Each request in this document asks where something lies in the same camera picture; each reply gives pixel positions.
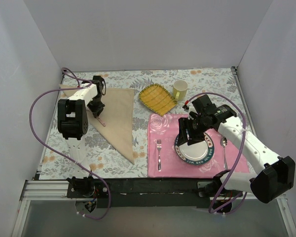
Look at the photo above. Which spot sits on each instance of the green rimmed white plate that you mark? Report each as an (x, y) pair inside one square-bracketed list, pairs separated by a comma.
[(196, 154)]

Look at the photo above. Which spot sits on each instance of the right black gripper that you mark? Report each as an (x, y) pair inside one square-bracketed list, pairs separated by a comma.
[(188, 129)]

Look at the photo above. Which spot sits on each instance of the aluminium frame rail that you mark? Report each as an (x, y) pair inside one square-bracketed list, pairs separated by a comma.
[(44, 190)]

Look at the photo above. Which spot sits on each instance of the silver fork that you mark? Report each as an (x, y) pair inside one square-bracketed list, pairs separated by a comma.
[(159, 147)]

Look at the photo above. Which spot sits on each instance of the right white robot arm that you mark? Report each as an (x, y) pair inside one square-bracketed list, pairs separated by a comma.
[(273, 176)]

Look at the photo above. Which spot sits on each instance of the yellow green mug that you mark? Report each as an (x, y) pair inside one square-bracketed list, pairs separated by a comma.
[(179, 89)]

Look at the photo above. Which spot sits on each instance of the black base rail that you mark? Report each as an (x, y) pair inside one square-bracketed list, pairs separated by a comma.
[(83, 185)]

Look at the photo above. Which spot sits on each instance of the floral tablecloth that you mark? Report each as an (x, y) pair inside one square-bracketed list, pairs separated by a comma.
[(106, 161)]

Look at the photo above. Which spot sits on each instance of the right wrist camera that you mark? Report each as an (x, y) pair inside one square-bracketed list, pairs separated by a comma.
[(203, 105)]

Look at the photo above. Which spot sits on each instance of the pink handled spoon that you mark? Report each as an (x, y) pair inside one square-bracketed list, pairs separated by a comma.
[(101, 121)]

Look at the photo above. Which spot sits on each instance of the beige cloth napkin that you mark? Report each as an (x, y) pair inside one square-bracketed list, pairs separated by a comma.
[(118, 117)]

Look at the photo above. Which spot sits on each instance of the yellow woven bamboo tray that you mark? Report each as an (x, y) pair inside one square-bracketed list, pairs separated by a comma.
[(157, 98)]

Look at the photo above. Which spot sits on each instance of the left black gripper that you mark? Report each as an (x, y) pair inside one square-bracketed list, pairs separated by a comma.
[(96, 110)]

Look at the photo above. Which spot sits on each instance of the silver spoon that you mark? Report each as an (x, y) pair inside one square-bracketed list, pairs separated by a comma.
[(224, 144)]

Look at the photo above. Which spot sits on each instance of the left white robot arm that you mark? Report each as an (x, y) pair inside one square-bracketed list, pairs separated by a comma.
[(73, 121)]

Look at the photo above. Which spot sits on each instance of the pink placemat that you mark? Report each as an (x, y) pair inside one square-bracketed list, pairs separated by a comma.
[(166, 128)]

